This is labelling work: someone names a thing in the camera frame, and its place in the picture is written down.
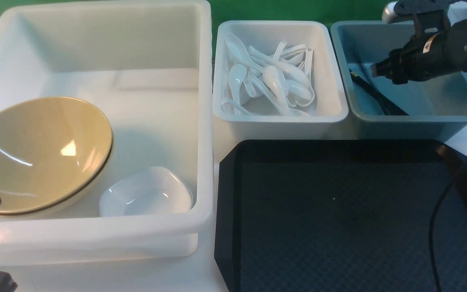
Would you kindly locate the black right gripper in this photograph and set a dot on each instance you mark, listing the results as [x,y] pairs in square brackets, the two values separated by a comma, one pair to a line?
[421,59]

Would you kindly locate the yellow noodle bowl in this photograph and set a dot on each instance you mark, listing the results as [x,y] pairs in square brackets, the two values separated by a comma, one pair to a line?
[56,211]
[49,148]

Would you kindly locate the white soup spoon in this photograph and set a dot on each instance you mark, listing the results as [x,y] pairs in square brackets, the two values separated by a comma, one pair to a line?
[275,81]

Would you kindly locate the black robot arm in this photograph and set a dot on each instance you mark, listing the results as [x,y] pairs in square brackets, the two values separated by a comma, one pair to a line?
[461,54]

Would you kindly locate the yellow noodle bowl in tub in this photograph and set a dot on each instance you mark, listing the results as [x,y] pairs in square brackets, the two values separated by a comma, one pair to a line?
[56,211]

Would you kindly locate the teal plastic bin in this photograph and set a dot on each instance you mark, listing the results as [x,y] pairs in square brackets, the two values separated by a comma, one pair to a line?
[435,109]

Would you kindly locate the black chopstick in teal bin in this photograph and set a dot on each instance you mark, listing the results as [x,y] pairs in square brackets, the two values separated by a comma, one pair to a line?
[363,83]

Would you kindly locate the white spoon long diagonal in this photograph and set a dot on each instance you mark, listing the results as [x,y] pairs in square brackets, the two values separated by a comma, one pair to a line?
[289,71]

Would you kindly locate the white spoon bin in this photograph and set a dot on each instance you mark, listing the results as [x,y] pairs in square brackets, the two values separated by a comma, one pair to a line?
[305,44]

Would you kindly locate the white spoon lower left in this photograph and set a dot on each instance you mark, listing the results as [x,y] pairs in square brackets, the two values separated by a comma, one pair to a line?
[236,76]

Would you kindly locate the white spoon upper left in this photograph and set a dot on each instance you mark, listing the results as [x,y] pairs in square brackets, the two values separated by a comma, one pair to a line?
[239,53]

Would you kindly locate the black serving tray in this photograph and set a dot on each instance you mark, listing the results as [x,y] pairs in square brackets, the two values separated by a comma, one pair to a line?
[329,216]

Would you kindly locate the large white plastic tub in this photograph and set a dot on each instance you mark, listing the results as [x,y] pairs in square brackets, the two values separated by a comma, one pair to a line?
[147,65]

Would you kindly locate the white square dish in tub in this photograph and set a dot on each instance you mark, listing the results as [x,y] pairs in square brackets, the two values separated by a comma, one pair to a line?
[153,191]

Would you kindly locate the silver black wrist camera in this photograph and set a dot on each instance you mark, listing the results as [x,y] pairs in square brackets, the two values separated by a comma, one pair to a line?
[412,8]

